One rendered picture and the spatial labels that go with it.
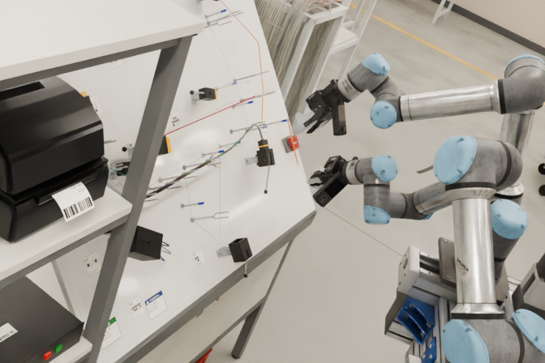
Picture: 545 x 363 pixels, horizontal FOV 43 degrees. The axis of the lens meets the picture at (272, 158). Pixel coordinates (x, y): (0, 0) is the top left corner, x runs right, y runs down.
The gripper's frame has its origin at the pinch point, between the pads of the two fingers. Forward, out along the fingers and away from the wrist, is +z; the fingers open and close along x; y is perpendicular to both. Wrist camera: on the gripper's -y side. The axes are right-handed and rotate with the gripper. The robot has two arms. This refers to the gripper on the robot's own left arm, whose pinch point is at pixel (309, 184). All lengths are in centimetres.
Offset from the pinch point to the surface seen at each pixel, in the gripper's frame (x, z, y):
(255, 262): -8.1, 20.6, -24.3
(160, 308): 20, 4, -59
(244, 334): -56, 85, -29
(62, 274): 51, -7, -68
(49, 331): 51, -26, -83
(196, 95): 44.2, 11.2, 1.8
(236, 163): 17.3, 19.2, -2.4
